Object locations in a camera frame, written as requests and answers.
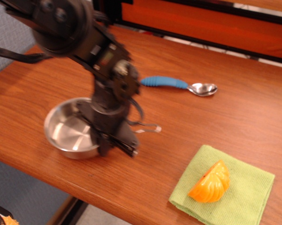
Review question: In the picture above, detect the orange plastic fruit slice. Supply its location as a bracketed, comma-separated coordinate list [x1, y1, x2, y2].
[188, 160, 230, 203]

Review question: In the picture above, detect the black braided cable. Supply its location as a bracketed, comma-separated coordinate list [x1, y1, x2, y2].
[0, 45, 53, 64]

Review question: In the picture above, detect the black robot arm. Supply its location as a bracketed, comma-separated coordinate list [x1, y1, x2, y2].
[0, 0, 140, 157]

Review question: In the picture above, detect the orange object at corner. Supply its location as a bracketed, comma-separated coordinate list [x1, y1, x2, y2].
[0, 215, 19, 225]

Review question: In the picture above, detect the silver steel pan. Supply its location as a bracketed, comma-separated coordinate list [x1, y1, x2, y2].
[43, 97, 162, 160]

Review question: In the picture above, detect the green folded cloth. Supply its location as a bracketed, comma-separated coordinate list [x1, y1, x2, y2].
[169, 145, 275, 225]

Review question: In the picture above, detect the wooden table leg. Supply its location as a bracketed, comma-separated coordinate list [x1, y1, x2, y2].
[47, 196, 88, 225]

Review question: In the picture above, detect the orange panel black frame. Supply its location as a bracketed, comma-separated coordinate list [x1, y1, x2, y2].
[93, 0, 282, 63]

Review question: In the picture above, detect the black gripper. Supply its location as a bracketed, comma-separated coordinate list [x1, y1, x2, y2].
[76, 100, 139, 158]

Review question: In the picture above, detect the blue handled metal spoon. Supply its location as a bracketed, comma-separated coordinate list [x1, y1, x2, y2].
[141, 76, 218, 97]

